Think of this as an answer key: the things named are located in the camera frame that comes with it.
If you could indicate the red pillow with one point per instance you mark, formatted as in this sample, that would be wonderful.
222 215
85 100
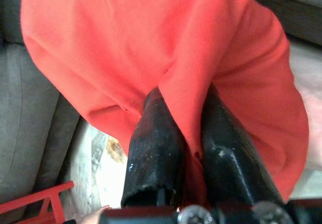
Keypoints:
151 32

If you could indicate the dark grey fabric sofa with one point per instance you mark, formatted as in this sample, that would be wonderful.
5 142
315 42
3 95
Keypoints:
25 108

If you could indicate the dark brown furniture base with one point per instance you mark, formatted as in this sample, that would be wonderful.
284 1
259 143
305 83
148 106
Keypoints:
289 10

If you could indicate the red wooden rack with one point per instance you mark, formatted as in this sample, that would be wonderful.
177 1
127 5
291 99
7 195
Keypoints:
30 197

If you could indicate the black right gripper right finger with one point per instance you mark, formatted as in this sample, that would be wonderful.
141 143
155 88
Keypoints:
226 163

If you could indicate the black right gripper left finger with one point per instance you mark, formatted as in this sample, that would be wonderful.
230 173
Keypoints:
156 153

